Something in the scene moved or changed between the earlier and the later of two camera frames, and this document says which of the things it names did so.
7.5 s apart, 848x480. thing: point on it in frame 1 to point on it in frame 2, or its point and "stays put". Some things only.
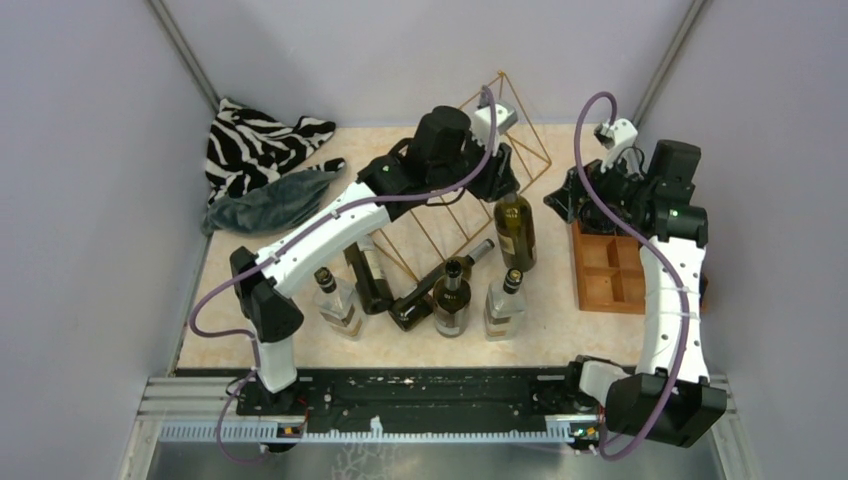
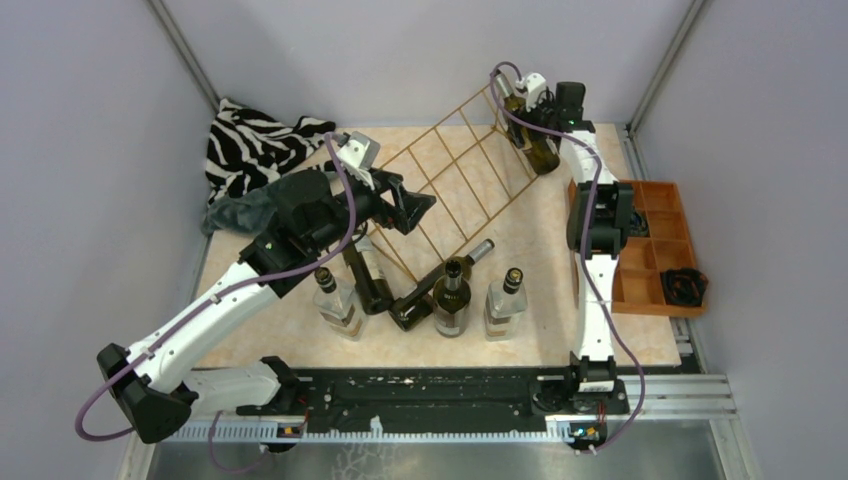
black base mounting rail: x=433 y=397 stays put
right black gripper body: x=616 y=186 to x=540 y=114
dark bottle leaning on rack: x=375 y=292 stays put
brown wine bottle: x=452 y=302 stays put
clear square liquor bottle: x=506 y=308 stays put
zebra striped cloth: x=244 y=149 stays put
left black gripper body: x=487 y=183 to x=368 y=203
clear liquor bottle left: x=336 y=306 stays put
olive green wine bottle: x=515 y=229 to x=541 y=148
